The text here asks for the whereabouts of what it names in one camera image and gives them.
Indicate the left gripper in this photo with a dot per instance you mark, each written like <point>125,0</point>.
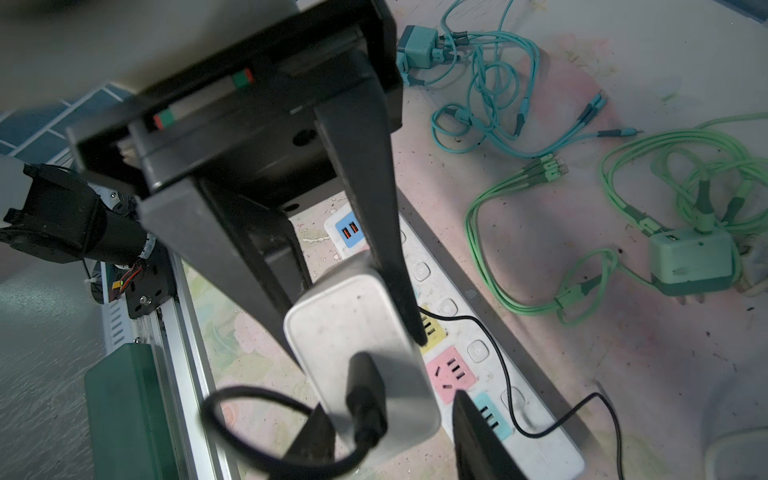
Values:
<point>223,151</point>

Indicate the white charger adapter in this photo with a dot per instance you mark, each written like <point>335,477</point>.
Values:
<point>346,327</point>

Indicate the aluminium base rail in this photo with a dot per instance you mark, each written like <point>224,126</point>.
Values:
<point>185,378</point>

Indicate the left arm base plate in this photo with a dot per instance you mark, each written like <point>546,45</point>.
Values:
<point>144,287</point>

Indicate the white power strip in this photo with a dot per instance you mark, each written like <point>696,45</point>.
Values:
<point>460,356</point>

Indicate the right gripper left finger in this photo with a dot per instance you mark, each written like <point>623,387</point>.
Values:
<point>313,447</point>

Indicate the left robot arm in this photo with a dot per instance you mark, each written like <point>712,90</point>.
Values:
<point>56,49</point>

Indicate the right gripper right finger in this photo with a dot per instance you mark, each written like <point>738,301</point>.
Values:
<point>478,451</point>

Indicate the teal charger upper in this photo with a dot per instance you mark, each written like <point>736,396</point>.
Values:
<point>418,48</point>

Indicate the green box on rail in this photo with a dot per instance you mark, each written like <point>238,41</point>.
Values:
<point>129,430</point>

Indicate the white bowl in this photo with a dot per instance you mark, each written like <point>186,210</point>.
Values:
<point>737,455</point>

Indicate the green charger near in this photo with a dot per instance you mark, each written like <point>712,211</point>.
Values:
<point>687,262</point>

